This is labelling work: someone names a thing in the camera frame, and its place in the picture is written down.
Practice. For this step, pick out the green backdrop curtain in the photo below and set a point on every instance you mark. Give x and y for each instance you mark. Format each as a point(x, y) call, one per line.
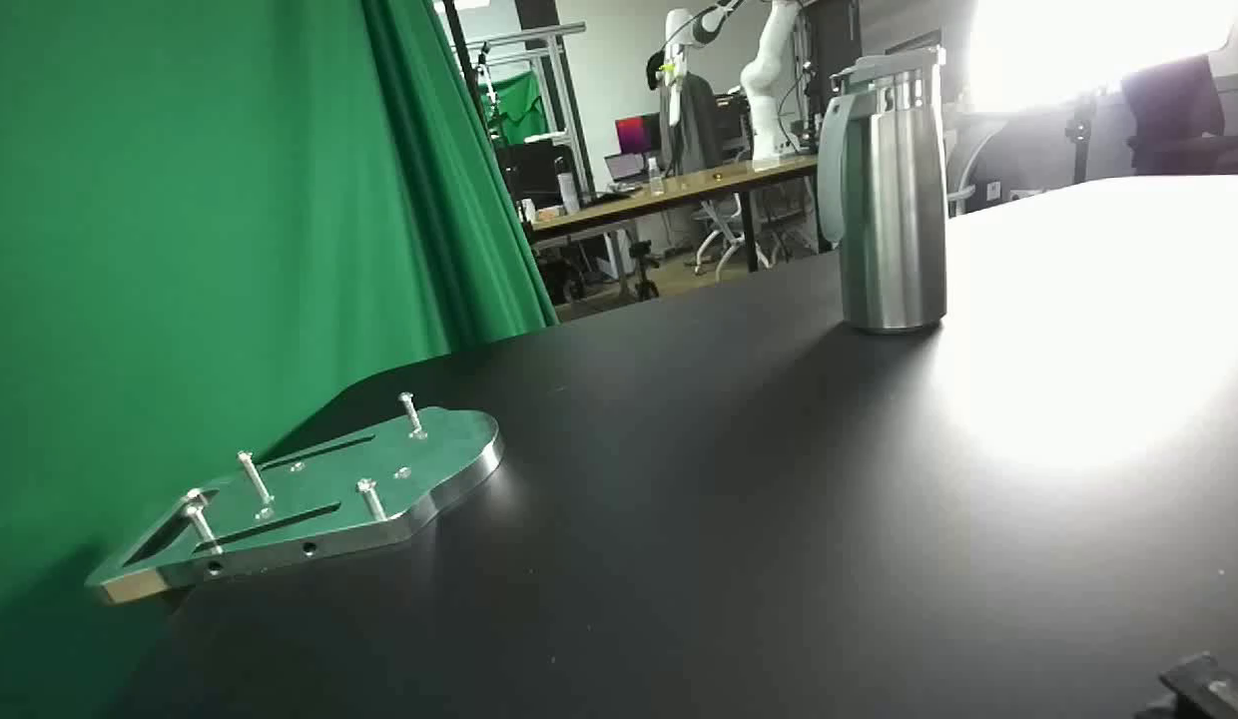
point(212, 218)

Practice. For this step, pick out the black object bottom corner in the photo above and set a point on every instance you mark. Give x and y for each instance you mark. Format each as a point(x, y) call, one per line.
point(1197, 689)

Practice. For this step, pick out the screw on plate front-right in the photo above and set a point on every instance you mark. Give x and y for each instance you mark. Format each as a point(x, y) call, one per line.
point(373, 500)

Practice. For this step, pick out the metal mounting plate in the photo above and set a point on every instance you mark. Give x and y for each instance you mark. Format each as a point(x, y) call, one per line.
point(316, 505)

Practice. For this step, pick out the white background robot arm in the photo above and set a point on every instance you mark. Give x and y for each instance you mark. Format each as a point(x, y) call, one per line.
point(761, 75)

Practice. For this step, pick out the person in background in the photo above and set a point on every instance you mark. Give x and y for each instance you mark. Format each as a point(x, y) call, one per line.
point(686, 99)

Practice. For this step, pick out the screw on plate rear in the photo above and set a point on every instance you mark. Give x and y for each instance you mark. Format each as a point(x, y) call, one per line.
point(414, 419)

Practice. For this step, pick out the screw on plate middle-left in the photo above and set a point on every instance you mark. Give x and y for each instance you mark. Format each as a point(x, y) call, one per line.
point(256, 480)

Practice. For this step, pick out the dark office chair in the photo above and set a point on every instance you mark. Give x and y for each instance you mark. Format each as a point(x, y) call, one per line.
point(1177, 117)

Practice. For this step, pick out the stainless steel thermos jar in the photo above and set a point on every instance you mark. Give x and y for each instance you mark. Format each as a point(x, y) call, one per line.
point(884, 190)

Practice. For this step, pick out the wooden background desk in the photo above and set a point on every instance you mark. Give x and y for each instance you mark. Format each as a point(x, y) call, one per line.
point(617, 218)

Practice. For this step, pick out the screw on plate front-left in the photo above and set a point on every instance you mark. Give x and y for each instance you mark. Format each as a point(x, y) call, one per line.
point(199, 516)

